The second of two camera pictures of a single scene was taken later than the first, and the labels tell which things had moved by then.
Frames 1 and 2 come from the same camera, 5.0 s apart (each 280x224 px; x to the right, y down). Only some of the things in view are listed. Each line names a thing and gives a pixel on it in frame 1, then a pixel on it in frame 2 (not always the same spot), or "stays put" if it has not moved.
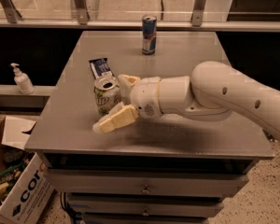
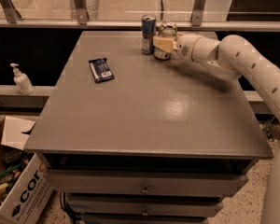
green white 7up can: x=107 y=93 to x=167 y=29
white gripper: x=145 y=96 to x=184 y=48
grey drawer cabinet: x=169 y=169 stays put
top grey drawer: x=146 y=183 stays put
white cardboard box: x=20 y=183 stays put
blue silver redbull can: x=148 y=34 stays put
